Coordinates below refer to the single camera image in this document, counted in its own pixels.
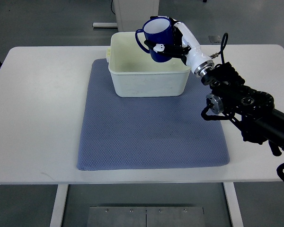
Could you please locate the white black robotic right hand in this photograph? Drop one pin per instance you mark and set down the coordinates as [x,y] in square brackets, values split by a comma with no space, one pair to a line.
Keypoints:
[185,47]

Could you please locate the blue mug white inside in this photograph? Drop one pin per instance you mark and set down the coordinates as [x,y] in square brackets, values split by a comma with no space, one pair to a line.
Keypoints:
[158,30]

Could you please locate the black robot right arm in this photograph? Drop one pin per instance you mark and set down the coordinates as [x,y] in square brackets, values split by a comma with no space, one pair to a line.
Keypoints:
[252,112]

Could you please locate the white plastic box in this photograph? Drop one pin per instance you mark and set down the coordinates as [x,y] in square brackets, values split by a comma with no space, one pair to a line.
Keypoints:
[135,74]

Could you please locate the grey floor outlet plate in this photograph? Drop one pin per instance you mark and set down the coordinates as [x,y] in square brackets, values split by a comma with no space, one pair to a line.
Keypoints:
[214,39]

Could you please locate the blue textured mat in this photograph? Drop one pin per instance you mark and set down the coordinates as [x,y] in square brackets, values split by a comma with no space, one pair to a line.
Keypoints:
[147,133]

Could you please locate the white table right leg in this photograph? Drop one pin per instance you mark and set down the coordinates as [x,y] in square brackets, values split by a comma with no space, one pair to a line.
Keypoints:
[233,204]

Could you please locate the white table leg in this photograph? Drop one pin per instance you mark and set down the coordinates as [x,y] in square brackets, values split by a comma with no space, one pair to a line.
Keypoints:
[233,204]
[59,205]

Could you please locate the white table left leg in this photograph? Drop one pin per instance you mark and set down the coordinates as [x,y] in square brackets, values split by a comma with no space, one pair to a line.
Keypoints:
[59,205]

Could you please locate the white pedestal column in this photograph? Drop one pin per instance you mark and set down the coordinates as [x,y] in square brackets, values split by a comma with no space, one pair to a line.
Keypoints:
[130,14]

